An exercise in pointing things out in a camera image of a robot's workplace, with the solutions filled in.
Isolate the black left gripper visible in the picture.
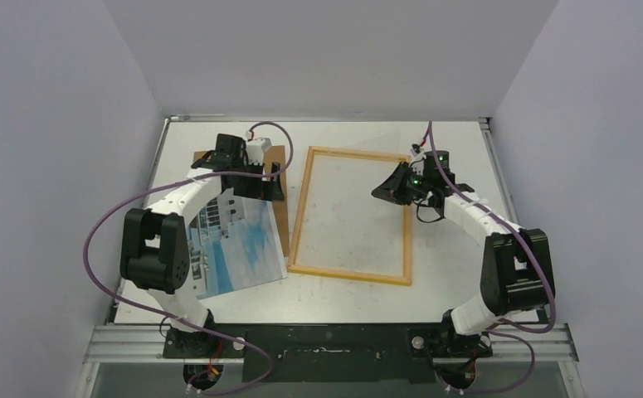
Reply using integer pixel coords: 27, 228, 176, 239
230, 159, 284, 202

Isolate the printed building photo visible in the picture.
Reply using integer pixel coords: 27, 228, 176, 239
186, 194, 288, 299

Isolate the clear glass sheet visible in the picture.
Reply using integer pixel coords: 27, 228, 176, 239
295, 153, 404, 276

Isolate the yellow wooden picture frame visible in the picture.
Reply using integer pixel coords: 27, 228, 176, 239
288, 146, 412, 286

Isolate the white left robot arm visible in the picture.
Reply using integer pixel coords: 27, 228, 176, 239
120, 133, 287, 357

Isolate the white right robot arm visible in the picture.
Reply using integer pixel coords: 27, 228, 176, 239
371, 150, 555, 356

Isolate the brown cardboard backing board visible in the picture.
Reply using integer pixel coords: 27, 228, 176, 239
192, 146, 290, 258

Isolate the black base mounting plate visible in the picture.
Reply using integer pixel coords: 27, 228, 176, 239
162, 323, 493, 384

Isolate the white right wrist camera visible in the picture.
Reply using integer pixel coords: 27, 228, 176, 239
410, 143, 426, 163

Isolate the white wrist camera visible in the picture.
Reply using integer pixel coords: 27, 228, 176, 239
410, 143, 426, 163
246, 138, 271, 166

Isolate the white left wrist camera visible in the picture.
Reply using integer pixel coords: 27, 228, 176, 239
246, 138, 271, 166

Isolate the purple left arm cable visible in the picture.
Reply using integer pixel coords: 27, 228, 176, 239
83, 121, 295, 398

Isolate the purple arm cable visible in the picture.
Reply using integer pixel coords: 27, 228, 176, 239
425, 121, 558, 396
83, 121, 295, 398

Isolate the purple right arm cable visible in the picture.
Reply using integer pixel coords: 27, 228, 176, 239
425, 121, 558, 396

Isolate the aluminium front rail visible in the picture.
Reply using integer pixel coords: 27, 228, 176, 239
85, 324, 579, 364

